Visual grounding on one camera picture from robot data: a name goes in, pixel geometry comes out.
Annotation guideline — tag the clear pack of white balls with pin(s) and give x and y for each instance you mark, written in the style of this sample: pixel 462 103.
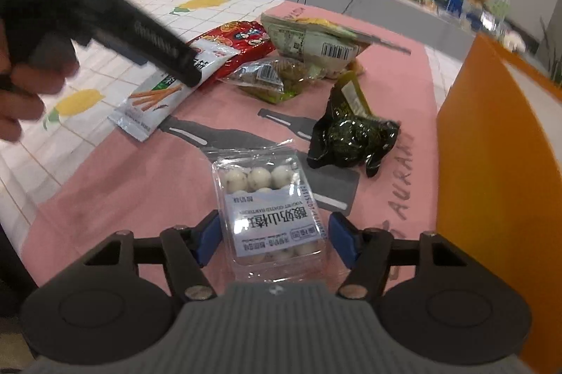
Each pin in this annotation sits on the clear pack of white balls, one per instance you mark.
pixel 263 224

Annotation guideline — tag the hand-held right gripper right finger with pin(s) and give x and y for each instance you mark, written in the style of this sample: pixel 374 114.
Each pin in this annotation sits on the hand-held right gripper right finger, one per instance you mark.
pixel 344 240

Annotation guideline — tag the black seaweed snack packet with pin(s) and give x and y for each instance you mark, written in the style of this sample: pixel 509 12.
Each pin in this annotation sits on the black seaweed snack packet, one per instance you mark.
pixel 351 141

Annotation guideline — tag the potted long-leaf plant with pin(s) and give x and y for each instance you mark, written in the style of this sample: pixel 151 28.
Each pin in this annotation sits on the potted long-leaf plant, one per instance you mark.
pixel 554 53

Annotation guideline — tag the pink printed table mat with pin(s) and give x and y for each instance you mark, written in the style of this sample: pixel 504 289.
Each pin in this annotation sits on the pink printed table mat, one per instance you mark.
pixel 131 189

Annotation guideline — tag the clear mixed snack bag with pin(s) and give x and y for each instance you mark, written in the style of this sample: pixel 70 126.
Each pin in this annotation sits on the clear mixed snack bag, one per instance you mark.
pixel 298 80

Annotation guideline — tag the green picture board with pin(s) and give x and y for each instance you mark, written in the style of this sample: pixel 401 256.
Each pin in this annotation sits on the green picture board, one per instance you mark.
pixel 500 5

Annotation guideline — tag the orange cardboard box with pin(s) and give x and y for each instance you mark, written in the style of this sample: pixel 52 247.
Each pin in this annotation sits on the orange cardboard box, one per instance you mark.
pixel 491 181

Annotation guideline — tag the teddy bear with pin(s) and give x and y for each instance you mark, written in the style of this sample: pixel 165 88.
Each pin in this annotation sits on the teddy bear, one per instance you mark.
pixel 477 1

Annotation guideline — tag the white snack packet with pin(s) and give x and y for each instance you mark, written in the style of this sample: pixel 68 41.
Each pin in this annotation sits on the white snack packet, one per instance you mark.
pixel 145 110

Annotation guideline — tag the banknote print snack packet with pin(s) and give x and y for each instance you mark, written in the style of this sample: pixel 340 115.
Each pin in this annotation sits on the banknote print snack packet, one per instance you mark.
pixel 307 42

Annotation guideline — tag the person's left hand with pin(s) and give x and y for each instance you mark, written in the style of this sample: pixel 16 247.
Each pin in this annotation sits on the person's left hand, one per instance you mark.
pixel 17 110

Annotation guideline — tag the red snack packet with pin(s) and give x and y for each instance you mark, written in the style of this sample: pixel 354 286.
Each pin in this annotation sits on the red snack packet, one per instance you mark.
pixel 237 44

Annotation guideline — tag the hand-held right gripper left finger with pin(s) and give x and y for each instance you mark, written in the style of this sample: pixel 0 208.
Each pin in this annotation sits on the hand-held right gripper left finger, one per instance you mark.
pixel 206 238

